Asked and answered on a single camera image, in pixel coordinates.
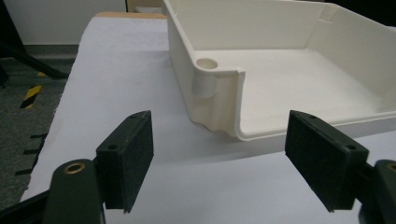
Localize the white plastic tray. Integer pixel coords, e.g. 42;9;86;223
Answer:
162;0;396;143

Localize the black metal stand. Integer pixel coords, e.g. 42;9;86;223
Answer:
0;0;70;89

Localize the yellow black floor tape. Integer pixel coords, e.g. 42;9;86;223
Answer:
20;85;43;110

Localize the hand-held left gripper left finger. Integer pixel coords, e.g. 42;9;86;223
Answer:
95;110;155;214

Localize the white table sheet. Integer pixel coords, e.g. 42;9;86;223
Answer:
20;17;396;224

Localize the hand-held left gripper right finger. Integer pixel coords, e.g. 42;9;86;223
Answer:
284;109;370;213

